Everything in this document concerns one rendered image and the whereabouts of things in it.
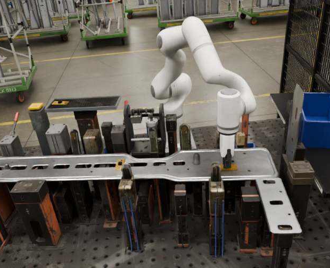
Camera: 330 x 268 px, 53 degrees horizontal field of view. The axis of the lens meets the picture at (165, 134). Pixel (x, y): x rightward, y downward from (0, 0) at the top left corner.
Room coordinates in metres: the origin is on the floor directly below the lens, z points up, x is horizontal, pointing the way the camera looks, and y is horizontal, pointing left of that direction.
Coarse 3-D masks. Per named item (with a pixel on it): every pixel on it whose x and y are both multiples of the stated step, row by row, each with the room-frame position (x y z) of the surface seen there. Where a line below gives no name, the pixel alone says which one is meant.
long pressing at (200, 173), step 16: (0, 160) 1.34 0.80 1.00; (16, 160) 1.33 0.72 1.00; (32, 160) 1.32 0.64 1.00; (48, 160) 1.30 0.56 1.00; (64, 160) 1.29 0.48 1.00; (80, 160) 1.28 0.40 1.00; (96, 160) 1.27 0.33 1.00; (112, 160) 1.26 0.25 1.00; (128, 160) 1.24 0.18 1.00; (144, 160) 1.23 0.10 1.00; (160, 160) 1.22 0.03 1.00; (176, 160) 1.21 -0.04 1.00; (192, 160) 1.20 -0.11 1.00; (208, 160) 1.19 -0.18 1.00; (240, 160) 1.17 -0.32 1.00; (256, 160) 1.16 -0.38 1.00; (272, 160) 1.15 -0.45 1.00; (0, 176) 1.21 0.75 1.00; (16, 176) 1.20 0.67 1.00; (32, 176) 1.18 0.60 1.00; (48, 176) 1.17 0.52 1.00; (64, 176) 1.16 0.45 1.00; (80, 176) 1.15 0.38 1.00; (96, 176) 1.14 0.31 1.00; (112, 176) 1.14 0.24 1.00; (144, 176) 1.12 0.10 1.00; (160, 176) 1.11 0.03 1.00; (176, 176) 1.09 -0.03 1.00; (192, 176) 1.09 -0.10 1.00; (208, 176) 1.08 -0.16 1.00; (224, 176) 1.07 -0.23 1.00; (240, 176) 1.06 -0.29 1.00; (256, 176) 1.05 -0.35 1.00; (272, 176) 1.04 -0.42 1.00
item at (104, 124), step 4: (104, 124) 1.43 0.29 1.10; (108, 124) 1.42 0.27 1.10; (112, 124) 1.46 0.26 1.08; (104, 128) 1.41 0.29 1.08; (108, 128) 1.41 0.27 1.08; (104, 132) 1.41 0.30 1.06; (108, 132) 1.41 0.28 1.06; (104, 136) 1.42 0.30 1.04; (108, 136) 1.42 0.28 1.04; (104, 140) 1.42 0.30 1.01; (108, 140) 1.42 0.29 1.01; (108, 144) 1.42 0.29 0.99; (108, 148) 1.42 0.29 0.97; (112, 148) 1.42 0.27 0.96; (108, 152) 1.42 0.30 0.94; (112, 152) 1.42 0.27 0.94; (112, 164) 1.42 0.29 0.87; (116, 180) 1.42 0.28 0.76; (116, 184) 1.42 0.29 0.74; (116, 188) 1.41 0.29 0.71
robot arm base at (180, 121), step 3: (180, 117) 1.69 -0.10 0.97; (183, 117) 1.72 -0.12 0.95; (165, 120) 1.70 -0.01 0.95; (177, 120) 1.68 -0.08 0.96; (180, 120) 1.69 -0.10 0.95; (183, 120) 1.72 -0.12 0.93; (165, 123) 1.70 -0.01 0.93; (177, 123) 1.68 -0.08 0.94; (180, 123) 1.69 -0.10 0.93; (177, 126) 1.68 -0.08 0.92; (177, 129) 1.68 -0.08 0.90; (177, 132) 1.68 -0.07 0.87; (177, 135) 1.68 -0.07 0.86; (177, 138) 1.68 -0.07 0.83; (177, 141) 1.68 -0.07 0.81; (177, 144) 1.68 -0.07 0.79; (168, 147) 1.66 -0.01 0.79
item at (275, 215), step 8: (256, 184) 1.01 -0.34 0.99; (264, 184) 1.00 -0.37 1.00; (272, 184) 0.99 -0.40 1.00; (280, 184) 0.99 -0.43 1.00; (264, 192) 0.95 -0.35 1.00; (272, 192) 0.94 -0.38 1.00; (280, 192) 0.94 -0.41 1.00; (264, 200) 0.90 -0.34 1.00; (272, 200) 0.90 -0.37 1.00; (288, 200) 0.89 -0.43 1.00; (264, 208) 0.86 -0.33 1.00; (272, 208) 0.86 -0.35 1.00; (280, 208) 0.86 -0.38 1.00; (288, 208) 0.85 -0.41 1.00; (272, 216) 0.82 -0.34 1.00; (280, 216) 0.82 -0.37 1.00; (288, 216) 0.81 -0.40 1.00; (272, 224) 0.79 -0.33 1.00; (280, 224) 0.78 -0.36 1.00; (288, 224) 0.78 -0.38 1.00; (296, 224) 0.78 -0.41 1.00; (272, 232) 0.75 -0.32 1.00; (280, 232) 0.75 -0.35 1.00; (288, 232) 0.75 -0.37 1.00; (296, 232) 0.74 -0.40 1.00
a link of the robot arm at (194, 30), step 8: (192, 16) 1.37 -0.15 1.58; (184, 24) 1.36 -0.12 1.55; (192, 24) 1.32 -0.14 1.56; (200, 24) 1.32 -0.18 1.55; (184, 32) 1.34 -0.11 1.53; (192, 32) 1.30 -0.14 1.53; (200, 32) 1.30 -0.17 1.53; (192, 40) 1.29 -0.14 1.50; (200, 40) 1.27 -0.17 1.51; (208, 40) 1.28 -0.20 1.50; (192, 48) 1.28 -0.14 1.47
